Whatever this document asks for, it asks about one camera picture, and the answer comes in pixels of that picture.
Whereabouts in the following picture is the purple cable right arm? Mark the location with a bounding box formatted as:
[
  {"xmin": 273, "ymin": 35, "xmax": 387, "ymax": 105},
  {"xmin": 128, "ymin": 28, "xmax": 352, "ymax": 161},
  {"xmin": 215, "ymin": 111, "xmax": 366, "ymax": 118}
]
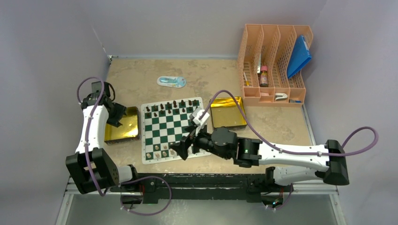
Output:
[{"xmin": 199, "ymin": 90, "xmax": 379, "ymax": 157}]

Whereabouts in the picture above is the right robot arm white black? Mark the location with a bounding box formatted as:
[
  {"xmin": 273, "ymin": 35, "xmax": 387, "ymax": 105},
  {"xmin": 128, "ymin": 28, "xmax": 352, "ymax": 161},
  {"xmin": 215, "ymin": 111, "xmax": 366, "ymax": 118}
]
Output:
[{"xmin": 170, "ymin": 127, "xmax": 350, "ymax": 191}]

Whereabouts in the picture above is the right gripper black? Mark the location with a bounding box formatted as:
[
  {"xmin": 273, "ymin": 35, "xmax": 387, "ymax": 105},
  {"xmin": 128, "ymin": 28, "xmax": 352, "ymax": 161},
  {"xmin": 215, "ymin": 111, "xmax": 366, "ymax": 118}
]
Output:
[{"xmin": 171, "ymin": 122, "xmax": 231, "ymax": 161}]

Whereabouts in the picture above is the blue packaged stapler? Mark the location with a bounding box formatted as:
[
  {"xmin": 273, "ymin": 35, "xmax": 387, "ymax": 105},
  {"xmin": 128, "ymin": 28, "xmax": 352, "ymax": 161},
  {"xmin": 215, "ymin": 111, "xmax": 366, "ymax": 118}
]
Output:
[{"xmin": 157, "ymin": 76, "xmax": 186, "ymax": 88}]

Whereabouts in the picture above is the peach plastic file organizer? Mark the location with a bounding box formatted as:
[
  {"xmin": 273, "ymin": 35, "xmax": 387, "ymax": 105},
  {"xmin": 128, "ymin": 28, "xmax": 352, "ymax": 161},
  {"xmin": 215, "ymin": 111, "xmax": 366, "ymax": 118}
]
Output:
[{"xmin": 237, "ymin": 24, "xmax": 314, "ymax": 107}]

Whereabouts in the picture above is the gold tin with white pieces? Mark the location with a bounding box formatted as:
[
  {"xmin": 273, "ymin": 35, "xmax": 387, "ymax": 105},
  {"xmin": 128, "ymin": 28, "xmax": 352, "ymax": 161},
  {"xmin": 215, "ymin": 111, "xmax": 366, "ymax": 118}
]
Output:
[{"xmin": 104, "ymin": 106, "xmax": 141, "ymax": 144}]

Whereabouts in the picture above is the yellow pen in organizer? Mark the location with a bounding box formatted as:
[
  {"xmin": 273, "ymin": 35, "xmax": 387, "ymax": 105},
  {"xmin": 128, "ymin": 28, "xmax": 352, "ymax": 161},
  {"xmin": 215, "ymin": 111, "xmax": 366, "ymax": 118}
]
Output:
[{"xmin": 243, "ymin": 71, "xmax": 250, "ymax": 87}]

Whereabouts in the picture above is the green white chess board mat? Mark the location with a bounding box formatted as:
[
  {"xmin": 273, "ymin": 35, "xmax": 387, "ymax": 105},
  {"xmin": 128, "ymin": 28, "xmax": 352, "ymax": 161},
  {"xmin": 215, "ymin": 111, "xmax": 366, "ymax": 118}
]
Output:
[{"xmin": 140, "ymin": 97, "xmax": 204, "ymax": 165}]

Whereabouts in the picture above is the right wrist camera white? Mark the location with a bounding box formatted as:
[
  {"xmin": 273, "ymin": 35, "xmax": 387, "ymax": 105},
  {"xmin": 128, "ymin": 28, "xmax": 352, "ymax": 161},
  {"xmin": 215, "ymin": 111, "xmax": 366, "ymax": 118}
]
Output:
[{"xmin": 189, "ymin": 109, "xmax": 210, "ymax": 135}]

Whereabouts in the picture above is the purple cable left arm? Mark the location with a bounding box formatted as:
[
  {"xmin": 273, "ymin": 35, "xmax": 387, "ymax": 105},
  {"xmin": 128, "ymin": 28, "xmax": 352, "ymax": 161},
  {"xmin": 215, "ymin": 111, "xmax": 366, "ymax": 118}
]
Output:
[{"xmin": 77, "ymin": 77, "xmax": 172, "ymax": 217}]

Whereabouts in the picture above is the empty gold tin lid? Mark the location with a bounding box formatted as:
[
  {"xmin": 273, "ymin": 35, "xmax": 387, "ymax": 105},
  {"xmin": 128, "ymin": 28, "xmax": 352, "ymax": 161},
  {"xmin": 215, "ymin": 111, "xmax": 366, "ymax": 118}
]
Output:
[{"xmin": 210, "ymin": 97, "xmax": 247, "ymax": 130}]

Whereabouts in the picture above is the white stapler in organizer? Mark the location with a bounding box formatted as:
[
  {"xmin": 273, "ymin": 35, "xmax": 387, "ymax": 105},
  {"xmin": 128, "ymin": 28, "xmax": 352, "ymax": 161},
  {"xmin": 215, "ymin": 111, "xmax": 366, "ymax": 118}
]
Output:
[{"xmin": 275, "ymin": 92, "xmax": 288, "ymax": 101}]

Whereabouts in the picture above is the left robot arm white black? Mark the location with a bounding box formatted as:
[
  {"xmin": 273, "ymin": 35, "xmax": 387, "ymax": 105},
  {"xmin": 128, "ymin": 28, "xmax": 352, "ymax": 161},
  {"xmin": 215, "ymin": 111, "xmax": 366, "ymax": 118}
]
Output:
[{"xmin": 65, "ymin": 80, "xmax": 140, "ymax": 196}]

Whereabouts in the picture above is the blue folder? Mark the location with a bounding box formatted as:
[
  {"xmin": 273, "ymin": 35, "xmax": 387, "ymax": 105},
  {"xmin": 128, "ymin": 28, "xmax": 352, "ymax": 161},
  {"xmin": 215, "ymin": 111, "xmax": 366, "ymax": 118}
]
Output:
[{"xmin": 287, "ymin": 35, "xmax": 312, "ymax": 79}]

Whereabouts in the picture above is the small bottle pink cap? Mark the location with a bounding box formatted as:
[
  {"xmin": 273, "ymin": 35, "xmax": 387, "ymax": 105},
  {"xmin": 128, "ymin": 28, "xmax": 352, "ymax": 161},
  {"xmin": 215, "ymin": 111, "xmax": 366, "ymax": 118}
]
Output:
[{"xmin": 259, "ymin": 66, "xmax": 268, "ymax": 87}]

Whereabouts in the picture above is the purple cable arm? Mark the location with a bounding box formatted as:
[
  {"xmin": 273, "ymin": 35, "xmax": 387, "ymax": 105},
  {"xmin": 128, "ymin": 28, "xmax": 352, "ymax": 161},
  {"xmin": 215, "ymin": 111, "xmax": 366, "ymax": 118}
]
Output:
[
  {"xmin": 199, "ymin": 90, "xmax": 379, "ymax": 157},
  {"xmin": 77, "ymin": 77, "xmax": 172, "ymax": 217}
]

